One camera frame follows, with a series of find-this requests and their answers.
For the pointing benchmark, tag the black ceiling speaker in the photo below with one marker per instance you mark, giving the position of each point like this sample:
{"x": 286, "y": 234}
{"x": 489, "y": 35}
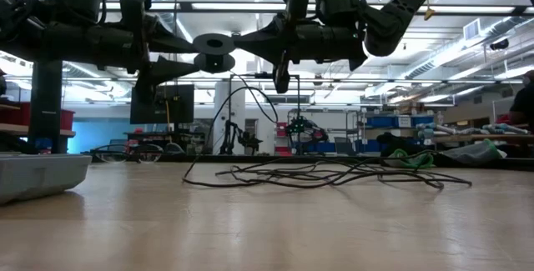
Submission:
{"x": 499, "y": 44}

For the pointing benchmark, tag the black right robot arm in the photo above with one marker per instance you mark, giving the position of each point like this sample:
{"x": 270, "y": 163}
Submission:
{"x": 400, "y": 4}

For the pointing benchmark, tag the neighbour station robot arm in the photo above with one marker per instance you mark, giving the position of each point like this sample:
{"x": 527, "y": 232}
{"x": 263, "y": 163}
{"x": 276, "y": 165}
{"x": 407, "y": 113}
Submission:
{"x": 302, "y": 128}
{"x": 233, "y": 135}

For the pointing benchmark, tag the black overhead frame beam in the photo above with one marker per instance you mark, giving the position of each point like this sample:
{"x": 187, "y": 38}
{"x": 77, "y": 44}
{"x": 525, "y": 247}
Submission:
{"x": 242, "y": 6}

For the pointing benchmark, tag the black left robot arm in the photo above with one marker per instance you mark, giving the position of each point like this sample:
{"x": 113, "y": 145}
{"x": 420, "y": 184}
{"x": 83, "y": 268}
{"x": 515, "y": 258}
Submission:
{"x": 21, "y": 33}

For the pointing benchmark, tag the rolled white teal fabric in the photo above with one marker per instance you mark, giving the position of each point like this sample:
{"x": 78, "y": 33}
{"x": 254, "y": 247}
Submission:
{"x": 496, "y": 129}

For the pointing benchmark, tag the grey pouch with green trim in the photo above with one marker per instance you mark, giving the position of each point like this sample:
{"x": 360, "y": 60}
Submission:
{"x": 400, "y": 154}

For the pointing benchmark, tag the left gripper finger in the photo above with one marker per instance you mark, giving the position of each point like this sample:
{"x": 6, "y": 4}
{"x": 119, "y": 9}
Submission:
{"x": 167, "y": 46}
{"x": 154, "y": 79}

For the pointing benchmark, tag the grey plastic tool case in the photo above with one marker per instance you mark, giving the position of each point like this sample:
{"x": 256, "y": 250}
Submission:
{"x": 37, "y": 175}

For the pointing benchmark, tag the red stacked boxes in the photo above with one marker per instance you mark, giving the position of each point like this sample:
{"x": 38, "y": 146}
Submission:
{"x": 283, "y": 129}

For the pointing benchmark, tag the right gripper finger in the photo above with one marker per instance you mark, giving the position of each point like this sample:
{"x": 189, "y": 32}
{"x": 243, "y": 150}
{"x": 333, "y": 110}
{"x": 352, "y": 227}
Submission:
{"x": 267, "y": 41}
{"x": 282, "y": 75}

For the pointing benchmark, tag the wooden shelf board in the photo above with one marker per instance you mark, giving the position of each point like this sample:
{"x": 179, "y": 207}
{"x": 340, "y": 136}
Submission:
{"x": 12, "y": 129}

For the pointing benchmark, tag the dark aluminium table frame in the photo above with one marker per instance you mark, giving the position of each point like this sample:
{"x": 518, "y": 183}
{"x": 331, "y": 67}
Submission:
{"x": 233, "y": 158}

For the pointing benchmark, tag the black pouch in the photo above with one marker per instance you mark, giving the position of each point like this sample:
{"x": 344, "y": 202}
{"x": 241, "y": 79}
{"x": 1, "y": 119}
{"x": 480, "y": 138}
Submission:
{"x": 392, "y": 142}

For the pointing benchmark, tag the blue storage bins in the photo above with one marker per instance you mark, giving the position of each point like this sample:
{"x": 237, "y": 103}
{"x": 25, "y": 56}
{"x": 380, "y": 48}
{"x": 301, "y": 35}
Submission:
{"x": 384, "y": 121}

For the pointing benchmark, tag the neighbour station black frame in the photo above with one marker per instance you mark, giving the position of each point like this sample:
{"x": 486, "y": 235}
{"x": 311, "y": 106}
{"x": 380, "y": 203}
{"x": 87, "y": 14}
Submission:
{"x": 298, "y": 96}

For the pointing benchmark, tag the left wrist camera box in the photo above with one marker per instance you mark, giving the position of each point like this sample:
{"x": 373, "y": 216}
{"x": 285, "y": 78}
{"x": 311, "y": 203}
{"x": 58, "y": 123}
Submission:
{"x": 135, "y": 4}

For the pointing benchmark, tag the clear bag with green rim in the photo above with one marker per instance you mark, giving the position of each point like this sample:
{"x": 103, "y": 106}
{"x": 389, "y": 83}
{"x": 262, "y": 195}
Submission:
{"x": 471, "y": 153}

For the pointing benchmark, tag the red storage bin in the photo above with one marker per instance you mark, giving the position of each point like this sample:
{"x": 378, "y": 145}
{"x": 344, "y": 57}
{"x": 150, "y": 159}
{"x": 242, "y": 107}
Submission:
{"x": 14, "y": 114}

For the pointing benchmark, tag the wooden workbench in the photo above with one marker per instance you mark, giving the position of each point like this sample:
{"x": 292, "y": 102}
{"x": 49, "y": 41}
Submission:
{"x": 480, "y": 138}

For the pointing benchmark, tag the black plastic spool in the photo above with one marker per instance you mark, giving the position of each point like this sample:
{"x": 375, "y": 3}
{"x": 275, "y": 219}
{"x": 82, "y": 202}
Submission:
{"x": 215, "y": 64}

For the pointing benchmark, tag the black stand with white base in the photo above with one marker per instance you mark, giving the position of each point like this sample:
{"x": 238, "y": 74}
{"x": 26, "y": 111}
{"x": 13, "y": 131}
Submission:
{"x": 46, "y": 108}

